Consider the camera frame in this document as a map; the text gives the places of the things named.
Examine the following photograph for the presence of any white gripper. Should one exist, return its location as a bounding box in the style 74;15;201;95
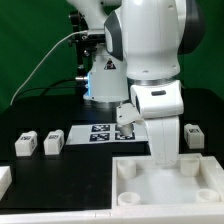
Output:
130;81;184;166

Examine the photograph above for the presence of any white square tabletop with sockets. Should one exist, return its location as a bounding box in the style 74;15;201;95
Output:
112;154;224;208

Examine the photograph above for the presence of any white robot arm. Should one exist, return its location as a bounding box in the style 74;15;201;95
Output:
67;0;205;165

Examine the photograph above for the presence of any white sheet with AprilTags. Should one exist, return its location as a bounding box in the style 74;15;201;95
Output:
66;123;147;145

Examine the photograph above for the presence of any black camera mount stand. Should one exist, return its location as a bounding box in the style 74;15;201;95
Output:
68;11;97;82

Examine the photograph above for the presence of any black cable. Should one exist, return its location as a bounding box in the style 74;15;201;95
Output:
13;77;88;101

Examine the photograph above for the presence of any white cable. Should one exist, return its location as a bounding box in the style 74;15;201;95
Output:
9;30;90;106

